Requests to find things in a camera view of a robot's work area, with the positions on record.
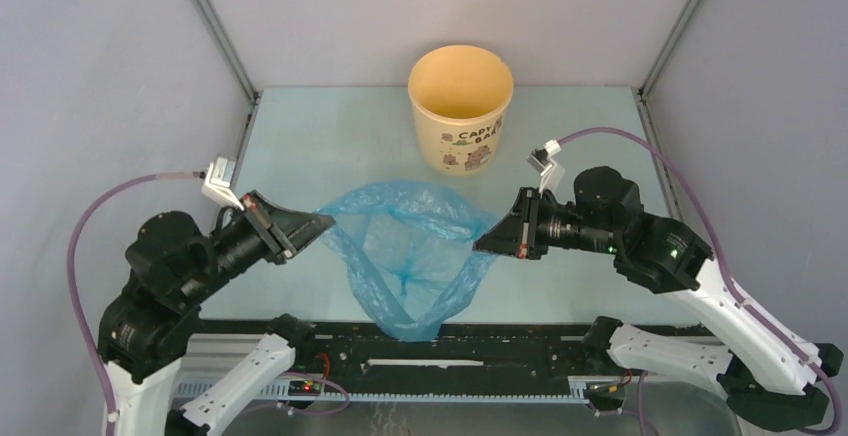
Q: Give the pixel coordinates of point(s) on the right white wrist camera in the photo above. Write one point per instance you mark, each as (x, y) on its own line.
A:
(543, 160)

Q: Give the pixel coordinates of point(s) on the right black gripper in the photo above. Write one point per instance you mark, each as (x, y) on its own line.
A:
(516, 233)

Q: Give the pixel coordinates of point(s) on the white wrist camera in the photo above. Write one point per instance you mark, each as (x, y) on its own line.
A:
(543, 160)
(218, 182)

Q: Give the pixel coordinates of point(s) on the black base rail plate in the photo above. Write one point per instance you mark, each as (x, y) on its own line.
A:
(485, 359)

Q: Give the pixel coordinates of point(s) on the right aluminium frame post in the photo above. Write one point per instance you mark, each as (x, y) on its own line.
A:
(682, 22)

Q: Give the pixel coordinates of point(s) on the small circuit board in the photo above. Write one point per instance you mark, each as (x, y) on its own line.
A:
(604, 390)
(304, 388)

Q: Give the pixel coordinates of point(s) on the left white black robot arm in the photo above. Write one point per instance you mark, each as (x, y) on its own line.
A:
(144, 333)

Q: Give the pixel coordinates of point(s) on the right small circuit board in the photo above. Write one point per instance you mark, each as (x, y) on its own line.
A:
(604, 390)

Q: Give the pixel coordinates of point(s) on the aluminium frame post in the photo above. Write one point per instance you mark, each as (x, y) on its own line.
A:
(214, 24)
(682, 22)

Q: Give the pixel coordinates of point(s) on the left small circuit board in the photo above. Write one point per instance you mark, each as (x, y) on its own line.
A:
(304, 388)

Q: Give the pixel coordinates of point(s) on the blue plastic trash bag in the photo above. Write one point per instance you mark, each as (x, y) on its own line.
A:
(408, 251)

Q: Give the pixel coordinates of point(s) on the grey slotted cable duct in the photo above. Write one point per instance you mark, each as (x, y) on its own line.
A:
(279, 390)

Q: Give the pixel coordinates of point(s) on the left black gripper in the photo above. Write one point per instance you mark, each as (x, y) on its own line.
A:
(288, 230)

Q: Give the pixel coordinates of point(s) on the yellow cartoon trash bin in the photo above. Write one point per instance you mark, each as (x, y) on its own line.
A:
(459, 95)

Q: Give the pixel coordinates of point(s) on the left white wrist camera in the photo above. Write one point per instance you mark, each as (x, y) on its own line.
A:
(218, 182)

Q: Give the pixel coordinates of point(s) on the left aluminium frame post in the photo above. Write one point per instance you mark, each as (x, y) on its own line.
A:
(214, 24)

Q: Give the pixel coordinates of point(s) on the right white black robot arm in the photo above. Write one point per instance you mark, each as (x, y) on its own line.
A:
(765, 374)

